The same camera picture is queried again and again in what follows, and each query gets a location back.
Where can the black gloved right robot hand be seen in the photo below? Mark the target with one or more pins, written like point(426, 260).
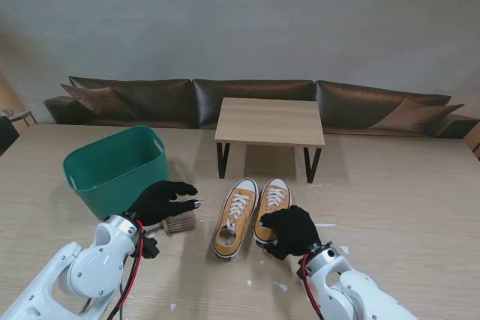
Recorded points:
point(294, 230)

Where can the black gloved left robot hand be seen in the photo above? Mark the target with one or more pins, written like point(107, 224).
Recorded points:
point(157, 204)

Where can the yellow canvas sneaker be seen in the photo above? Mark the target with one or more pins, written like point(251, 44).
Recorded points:
point(244, 222)
point(266, 235)

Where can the brown bristle shoe brush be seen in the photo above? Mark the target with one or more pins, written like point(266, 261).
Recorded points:
point(182, 223)

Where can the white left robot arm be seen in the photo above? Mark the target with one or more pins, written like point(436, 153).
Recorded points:
point(86, 271)

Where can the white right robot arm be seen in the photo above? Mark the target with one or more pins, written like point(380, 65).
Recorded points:
point(356, 293)

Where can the green plastic basket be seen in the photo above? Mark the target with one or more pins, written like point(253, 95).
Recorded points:
point(108, 185)

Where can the dark brown leather sofa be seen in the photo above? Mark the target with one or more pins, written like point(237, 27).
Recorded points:
point(157, 99)

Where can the small wooden black-legged table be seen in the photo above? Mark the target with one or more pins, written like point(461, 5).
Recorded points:
point(270, 121)

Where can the small background side table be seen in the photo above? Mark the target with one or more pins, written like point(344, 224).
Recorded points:
point(20, 114)

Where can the light wooden furniture piece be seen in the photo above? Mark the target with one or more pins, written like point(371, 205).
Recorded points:
point(474, 144)

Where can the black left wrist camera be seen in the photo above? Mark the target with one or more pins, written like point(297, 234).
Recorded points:
point(150, 248)

